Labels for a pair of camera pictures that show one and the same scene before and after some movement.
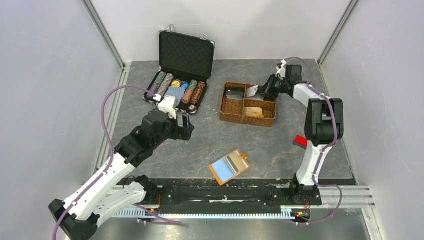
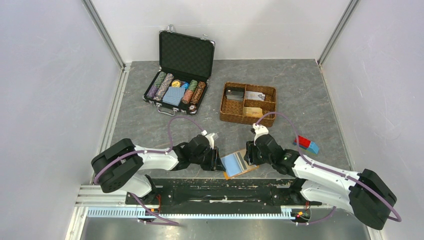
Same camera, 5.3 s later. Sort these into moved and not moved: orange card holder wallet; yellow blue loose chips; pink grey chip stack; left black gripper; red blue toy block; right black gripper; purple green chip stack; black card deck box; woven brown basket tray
Moved: orange card holder wallet; left black gripper; right black gripper
Not moved: yellow blue loose chips; red blue toy block; woven brown basket tray; pink grey chip stack; purple green chip stack; black card deck box
